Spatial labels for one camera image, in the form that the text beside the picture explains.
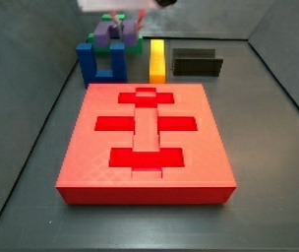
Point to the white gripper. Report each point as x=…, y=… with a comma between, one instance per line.
x=117, y=5

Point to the purple U-shaped block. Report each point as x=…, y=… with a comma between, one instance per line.
x=105, y=32

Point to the black angled fixture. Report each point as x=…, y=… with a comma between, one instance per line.
x=195, y=62

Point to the red insertion board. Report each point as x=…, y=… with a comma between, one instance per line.
x=145, y=148

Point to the green zigzag block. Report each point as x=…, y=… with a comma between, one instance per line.
x=129, y=49

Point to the yellow long bar block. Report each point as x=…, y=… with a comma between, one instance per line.
x=157, y=62

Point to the blue U-shaped block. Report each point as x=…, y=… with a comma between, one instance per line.
x=101, y=67

